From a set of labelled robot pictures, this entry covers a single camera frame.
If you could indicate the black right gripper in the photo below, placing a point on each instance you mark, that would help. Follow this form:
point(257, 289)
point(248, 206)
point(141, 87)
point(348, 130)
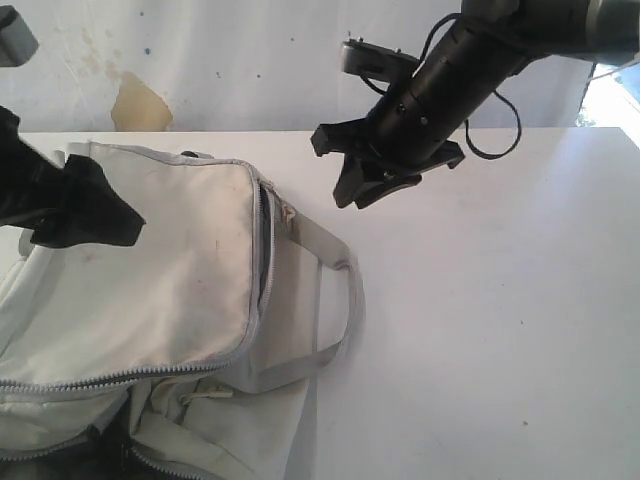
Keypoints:
point(415, 116)

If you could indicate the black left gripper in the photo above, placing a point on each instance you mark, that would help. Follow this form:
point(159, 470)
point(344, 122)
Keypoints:
point(66, 206)

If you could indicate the white canvas backpack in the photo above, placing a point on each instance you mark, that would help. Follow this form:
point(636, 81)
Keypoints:
point(193, 354)

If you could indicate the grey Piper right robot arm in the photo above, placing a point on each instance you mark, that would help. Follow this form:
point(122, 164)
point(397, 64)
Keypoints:
point(593, 31)

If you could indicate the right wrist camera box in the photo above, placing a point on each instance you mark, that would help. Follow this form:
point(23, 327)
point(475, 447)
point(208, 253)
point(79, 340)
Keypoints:
point(376, 62)

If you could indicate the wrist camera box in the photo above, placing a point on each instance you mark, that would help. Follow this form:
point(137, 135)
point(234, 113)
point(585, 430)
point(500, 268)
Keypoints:
point(376, 62)
point(17, 42)

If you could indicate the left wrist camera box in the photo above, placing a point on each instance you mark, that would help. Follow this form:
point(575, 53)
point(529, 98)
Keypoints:
point(17, 42)

